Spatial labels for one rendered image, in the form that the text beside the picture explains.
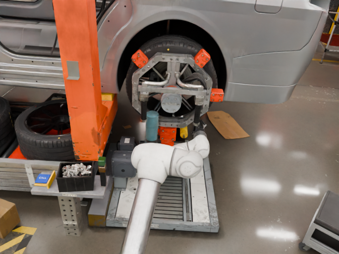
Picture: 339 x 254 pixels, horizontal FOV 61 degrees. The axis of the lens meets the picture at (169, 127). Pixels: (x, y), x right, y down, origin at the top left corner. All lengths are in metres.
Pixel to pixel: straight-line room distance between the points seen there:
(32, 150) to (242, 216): 1.64
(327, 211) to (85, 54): 1.76
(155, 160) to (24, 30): 2.23
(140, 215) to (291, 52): 1.50
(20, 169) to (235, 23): 1.76
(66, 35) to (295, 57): 1.49
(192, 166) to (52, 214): 1.38
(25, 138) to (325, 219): 2.06
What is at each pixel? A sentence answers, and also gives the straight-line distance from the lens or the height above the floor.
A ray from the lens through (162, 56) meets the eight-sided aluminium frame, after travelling 1.88.
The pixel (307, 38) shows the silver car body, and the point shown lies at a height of 1.25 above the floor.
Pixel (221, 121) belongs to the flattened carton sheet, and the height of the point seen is 0.01.
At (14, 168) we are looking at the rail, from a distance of 2.28.
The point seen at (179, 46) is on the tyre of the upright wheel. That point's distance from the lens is 1.94.
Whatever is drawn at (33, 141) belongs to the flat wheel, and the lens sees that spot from 2.22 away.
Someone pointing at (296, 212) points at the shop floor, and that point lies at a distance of 2.57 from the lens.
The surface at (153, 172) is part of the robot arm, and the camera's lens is 1.26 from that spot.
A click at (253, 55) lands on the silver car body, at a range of 2.11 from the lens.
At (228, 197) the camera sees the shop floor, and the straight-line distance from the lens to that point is 2.47.
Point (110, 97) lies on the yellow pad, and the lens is 2.22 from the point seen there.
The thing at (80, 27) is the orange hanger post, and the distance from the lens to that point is 1.52.
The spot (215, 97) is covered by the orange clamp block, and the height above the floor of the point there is 0.85.
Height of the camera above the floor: 1.73
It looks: 33 degrees down
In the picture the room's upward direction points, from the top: 5 degrees clockwise
